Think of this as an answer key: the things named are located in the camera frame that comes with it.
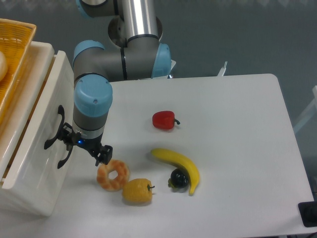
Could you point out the dark mangosteen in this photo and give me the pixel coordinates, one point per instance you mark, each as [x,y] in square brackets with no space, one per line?
[178,181]

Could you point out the orange woven basket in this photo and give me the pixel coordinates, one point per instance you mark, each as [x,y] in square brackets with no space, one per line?
[15,40]

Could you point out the white frame at right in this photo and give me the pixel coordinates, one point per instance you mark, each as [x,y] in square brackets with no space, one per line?
[309,111]

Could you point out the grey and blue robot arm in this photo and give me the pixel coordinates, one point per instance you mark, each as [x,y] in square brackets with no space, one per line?
[142,56]

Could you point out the white table bracket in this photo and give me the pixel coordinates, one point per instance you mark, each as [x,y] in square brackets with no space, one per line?
[222,71]

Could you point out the yellow banana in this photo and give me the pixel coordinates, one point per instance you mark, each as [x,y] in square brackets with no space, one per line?
[182,162]

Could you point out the white drawer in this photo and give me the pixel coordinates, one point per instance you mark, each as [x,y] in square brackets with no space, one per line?
[34,165]

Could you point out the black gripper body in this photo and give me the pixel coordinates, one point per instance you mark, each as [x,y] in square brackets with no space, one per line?
[92,146]

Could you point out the red bell pepper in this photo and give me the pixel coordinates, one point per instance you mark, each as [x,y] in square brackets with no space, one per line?
[164,120]

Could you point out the black device at edge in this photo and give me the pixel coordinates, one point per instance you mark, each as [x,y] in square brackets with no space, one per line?
[308,212]

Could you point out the white drawer cabinet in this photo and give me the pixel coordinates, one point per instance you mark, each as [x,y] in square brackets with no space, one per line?
[27,199]

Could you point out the yellow bell pepper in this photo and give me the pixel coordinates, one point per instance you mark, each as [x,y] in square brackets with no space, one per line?
[138,190]

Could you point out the glazed donut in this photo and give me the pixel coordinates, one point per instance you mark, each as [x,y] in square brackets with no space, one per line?
[113,176]

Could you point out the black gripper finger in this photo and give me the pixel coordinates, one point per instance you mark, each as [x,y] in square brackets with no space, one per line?
[69,137]
[103,154]

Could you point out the pale bread roll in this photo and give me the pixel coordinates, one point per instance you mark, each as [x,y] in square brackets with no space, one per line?
[3,66]

